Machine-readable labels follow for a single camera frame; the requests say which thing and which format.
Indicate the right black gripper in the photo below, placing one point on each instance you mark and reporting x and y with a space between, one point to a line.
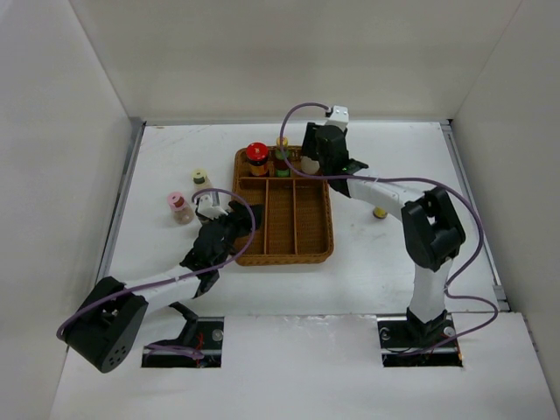
310 137

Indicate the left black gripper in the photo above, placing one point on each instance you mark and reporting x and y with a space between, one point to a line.
241 218

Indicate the grey lid white shaker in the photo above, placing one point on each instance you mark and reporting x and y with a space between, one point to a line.
309 166

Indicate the green label yellow cap bottle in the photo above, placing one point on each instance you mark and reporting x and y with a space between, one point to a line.
281 156

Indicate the red lid sauce jar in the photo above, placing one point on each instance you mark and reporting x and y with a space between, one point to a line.
257 155

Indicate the yellow lid spice jar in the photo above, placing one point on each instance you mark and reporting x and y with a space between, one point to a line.
202 184

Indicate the pink lid spice jar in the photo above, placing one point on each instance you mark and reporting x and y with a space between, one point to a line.
181 211

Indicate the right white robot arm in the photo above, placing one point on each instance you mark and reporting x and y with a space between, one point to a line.
432 231

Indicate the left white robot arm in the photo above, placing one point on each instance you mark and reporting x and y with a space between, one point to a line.
104 328

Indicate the brown wicker divided basket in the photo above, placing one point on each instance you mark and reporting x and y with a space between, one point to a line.
297 226

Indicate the small yellow label bottle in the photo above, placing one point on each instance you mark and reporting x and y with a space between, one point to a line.
379 213

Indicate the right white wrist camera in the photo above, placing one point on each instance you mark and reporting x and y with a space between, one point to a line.
337 116

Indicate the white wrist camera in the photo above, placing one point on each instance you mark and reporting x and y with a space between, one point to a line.
208 207
337 116

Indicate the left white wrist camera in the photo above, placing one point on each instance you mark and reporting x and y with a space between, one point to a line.
208 207

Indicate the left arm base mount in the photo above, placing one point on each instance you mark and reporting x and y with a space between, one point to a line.
198 345

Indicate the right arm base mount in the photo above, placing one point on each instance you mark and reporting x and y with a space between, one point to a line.
406 344

